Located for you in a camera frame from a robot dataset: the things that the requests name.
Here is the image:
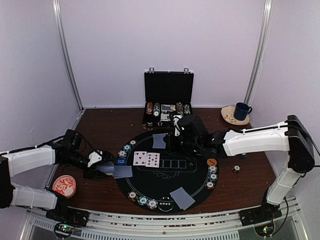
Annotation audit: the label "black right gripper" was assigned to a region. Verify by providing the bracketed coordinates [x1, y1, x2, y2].
[163, 132, 201, 156]

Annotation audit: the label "blue playing card deck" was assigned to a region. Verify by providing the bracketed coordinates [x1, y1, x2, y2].
[95, 161, 115, 176]

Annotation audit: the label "blue card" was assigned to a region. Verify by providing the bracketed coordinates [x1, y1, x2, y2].
[152, 133, 167, 149]
[175, 194, 196, 210]
[113, 165, 133, 179]
[169, 187, 188, 201]

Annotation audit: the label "blue small blind button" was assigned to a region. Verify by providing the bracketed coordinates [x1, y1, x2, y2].
[115, 157, 127, 166]

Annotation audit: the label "nine of diamonds card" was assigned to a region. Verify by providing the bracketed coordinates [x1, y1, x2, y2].
[145, 152, 160, 168]

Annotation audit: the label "white blue chips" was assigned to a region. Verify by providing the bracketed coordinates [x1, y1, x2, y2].
[118, 150, 128, 158]
[208, 165, 218, 173]
[147, 199, 158, 210]

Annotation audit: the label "green chips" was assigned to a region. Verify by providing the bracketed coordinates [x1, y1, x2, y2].
[123, 144, 132, 153]
[208, 172, 218, 182]
[137, 196, 149, 206]

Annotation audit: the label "five of hearts card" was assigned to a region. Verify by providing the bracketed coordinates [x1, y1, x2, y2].
[133, 151, 148, 166]

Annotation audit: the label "red black chips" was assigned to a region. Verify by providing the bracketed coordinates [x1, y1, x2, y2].
[205, 181, 216, 190]
[127, 191, 139, 202]
[129, 140, 137, 146]

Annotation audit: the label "orange big blind button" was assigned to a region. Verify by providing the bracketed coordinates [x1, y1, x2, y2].
[206, 158, 218, 166]

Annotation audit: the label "clear round dealer button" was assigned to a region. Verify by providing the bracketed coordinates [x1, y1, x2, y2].
[158, 196, 174, 213]

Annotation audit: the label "red black chip stack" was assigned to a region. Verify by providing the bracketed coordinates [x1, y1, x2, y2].
[231, 164, 241, 173]

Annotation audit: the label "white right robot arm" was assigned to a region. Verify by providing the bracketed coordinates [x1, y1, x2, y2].
[172, 114, 317, 221]

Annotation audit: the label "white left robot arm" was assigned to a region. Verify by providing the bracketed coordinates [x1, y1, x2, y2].
[0, 129, 115, 222]

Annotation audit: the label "white card box in case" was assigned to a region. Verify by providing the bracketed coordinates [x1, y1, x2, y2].
[160, 113, 172, 122]

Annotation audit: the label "round black poker mat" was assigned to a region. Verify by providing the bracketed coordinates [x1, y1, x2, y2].
[116, 128, 214, 214]

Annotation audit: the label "red chip row in case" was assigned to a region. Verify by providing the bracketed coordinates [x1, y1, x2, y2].
[146, 102, 153, 115]

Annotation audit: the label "multicolour chip row in case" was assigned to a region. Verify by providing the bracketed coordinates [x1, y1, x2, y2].
[176, 102, 184, 116]

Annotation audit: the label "purple green chip row in case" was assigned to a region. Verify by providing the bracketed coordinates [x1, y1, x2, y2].
[183, 104, 191, 115]

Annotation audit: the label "red white round coaster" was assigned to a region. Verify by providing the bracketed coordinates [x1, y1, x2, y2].
[52, 175, 77, 199]

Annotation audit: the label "black poker chip case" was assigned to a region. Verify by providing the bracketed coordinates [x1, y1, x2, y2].
[142, 67, 194, 128]

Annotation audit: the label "beige ceramic plate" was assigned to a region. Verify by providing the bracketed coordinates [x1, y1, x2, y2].
[220, 106, 250, 126]

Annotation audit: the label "dark blue mug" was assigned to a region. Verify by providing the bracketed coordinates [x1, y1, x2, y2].
[233, 102, 253, 121]

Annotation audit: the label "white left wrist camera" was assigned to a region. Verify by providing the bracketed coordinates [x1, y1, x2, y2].
[87, 151, 103, 168]

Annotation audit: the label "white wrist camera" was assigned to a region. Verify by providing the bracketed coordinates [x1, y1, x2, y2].
[170, 113, 183, 137]
[87, 151, 103, 168]

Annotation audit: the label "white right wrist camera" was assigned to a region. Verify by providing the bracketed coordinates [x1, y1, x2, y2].
[170, 113, 183, 137]

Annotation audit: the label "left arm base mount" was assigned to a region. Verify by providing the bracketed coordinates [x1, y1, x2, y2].
[45, 208, 90, 239]

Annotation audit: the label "front aluminium rail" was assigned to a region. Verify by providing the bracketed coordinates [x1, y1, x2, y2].
[18, 196, 306, 240]

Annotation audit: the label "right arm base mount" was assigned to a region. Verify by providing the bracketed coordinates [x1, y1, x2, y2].
[239, 207, 282, 238]

